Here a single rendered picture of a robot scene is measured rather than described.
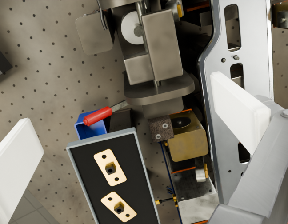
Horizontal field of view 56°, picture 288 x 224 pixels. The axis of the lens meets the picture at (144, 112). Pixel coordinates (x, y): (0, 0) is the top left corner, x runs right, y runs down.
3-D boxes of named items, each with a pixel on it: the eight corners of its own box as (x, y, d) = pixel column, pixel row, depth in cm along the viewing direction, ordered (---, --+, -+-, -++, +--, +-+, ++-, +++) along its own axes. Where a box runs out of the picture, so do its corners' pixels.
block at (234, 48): (208, 44, 93) (242, 62, 66) (188, 49, 93) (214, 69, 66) (206, 32, 91) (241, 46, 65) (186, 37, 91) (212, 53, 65)
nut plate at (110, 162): (127, 179, 56) (127, 182, 55) (110, 186, 57) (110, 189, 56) (110, 147, 53) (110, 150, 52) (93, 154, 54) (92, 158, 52)
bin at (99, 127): (111, 133, 103) (110, 145, 95) (86, 139, 103) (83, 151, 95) (103, 107, 99) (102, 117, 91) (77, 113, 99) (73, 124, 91)
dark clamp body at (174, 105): (161, 70, 96) (184, 111, 60) (129, 78, 96) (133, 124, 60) (157, 50, 93) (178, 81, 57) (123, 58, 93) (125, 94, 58)
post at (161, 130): (154, 85, 97) (174, 138, 60) (141, 89, 97) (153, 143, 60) (151, 72, 95) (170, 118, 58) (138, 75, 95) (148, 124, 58)
